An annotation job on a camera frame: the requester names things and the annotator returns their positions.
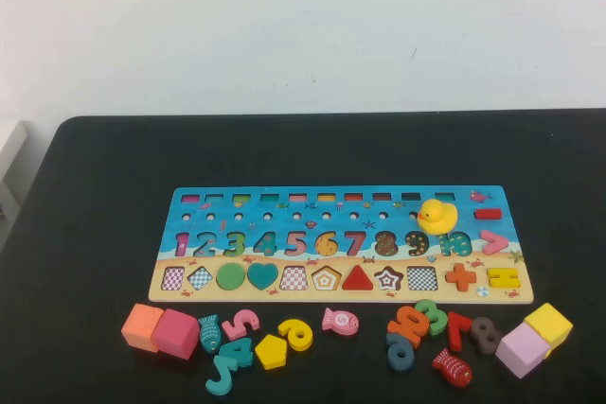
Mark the teal wooden fish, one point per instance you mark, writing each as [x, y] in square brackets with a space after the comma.
[209, 330]

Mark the red triangle piece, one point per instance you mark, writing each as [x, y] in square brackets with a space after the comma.
[359, 281]

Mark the red minus sign piece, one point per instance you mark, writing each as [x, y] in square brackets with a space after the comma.
[487, 214]

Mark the colourful wooden number puzzle board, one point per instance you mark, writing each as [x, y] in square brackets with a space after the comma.
[222, 259]

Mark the pink number five piece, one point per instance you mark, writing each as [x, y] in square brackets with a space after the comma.
[232, 328]

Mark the teal heart piece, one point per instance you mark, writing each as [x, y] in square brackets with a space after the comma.
[262, 274]

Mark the yellow equals sign piece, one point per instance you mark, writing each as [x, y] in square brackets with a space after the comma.
[497, 273]

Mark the pink wooden fish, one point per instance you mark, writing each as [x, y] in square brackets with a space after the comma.
[338, 321]

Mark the grey-blue number nine piece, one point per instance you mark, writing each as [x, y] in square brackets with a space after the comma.
[393, 342]

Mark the teal hook-shaped number piece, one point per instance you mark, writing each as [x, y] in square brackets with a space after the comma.
[222, 378]

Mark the brown number eight piece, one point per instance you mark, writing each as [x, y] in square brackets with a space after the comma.
[486, 334]

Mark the green number three piece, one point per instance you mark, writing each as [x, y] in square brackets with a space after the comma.
[438, 323]

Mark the hot pink cube block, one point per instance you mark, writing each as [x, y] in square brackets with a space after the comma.
[175, 333]

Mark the orange plus sign piece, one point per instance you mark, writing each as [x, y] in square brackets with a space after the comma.
[461, 277]

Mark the red wooden fish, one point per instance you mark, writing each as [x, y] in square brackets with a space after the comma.
[452, 368]

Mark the teal number four piece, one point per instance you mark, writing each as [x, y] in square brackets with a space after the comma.
[241, 352]

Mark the yellow cube block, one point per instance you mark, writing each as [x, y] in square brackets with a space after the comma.
[549, 321]

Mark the yellow pentagon piece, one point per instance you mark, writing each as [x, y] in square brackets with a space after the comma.
[271, 352]

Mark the yellow rubber duck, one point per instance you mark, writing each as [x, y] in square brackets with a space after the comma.
[438, 217]

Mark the orange cube block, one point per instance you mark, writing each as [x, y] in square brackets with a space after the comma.
[139, 326]

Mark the light pink cube block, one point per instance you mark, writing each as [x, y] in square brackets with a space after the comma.
[521, 352]

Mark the pink greater-than sign piece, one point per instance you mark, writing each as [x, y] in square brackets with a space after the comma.
[499, 242]

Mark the yellow number six piece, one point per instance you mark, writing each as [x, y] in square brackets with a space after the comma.
[284, 328]

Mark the red number seven piece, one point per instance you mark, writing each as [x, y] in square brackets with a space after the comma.
[457, 338]

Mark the green circle piece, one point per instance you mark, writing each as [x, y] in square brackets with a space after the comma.
[231, 276]

